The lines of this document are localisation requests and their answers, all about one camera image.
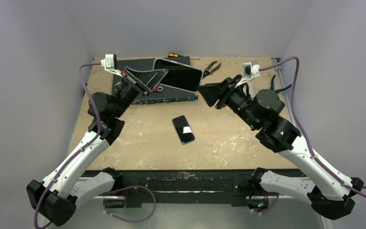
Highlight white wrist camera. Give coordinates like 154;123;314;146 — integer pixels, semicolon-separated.
101;54;123;77
235;61;261;88

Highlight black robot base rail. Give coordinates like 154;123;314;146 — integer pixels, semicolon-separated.
85;169;304;209

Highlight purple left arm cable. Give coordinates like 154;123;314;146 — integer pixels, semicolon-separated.
33;62;157;229

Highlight blue smartphone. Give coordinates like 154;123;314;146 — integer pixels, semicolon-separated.
172;115;195;145

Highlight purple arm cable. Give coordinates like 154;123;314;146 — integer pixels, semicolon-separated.
249;56;366;216
33;62;157;229

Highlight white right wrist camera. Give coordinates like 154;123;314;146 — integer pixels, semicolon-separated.
235;61;261;88

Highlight phone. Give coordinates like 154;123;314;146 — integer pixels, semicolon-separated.
152;56;203;92

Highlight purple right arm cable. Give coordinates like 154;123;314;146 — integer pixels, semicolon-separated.
249;56;366;216

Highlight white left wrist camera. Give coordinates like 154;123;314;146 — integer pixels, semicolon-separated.
101;54;123;77

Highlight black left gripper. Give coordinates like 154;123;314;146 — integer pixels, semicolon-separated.
112;66;168;118

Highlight yellow black screwdriver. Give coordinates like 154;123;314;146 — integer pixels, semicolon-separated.
167;53;200;60

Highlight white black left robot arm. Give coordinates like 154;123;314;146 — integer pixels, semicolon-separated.
26;67;168;228

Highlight black grey wire stripper pliers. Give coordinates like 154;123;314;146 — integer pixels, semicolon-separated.
203;60;221;78

